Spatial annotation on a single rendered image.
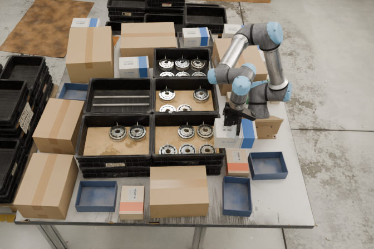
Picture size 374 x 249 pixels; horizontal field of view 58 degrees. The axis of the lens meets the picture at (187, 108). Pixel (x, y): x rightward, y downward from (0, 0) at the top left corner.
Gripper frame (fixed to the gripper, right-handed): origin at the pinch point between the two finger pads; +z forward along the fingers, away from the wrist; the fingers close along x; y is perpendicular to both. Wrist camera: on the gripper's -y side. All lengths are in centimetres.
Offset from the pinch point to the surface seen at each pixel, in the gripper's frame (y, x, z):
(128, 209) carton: 53, 27, 33
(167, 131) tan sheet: 34.7, -19.7, 27.5
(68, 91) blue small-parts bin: 105, -62, 40
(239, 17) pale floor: -48, -265, 112
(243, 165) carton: -9.9, -0.1, 33.2
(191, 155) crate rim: 20.9, 3.6, 17.6
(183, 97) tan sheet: 25, -48, 28
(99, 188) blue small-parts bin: 71, 12, 40
